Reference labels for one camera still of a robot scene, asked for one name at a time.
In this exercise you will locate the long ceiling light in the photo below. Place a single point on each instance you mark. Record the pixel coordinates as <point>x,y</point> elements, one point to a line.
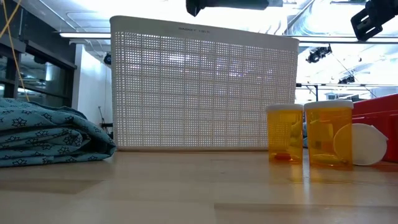
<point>84,35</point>

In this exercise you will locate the white perforated plastic basket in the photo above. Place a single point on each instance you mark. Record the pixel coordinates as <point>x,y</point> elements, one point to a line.
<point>202,93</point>

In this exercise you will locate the black ceiling spotlight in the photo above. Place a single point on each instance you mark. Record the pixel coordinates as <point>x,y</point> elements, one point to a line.
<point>317,54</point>

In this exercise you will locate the blue patterned hospital gown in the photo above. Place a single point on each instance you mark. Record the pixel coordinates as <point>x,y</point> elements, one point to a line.
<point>46,137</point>
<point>305,137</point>

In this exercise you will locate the orange pill bottle white cap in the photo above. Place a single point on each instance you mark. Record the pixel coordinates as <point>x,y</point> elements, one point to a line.
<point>368,144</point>
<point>284,137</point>
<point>323,137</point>

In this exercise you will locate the red first aid kit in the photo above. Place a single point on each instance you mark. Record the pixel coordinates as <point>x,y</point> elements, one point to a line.
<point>377,109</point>

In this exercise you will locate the black round wall camera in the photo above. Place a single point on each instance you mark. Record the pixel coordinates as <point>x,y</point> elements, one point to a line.
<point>107,59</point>

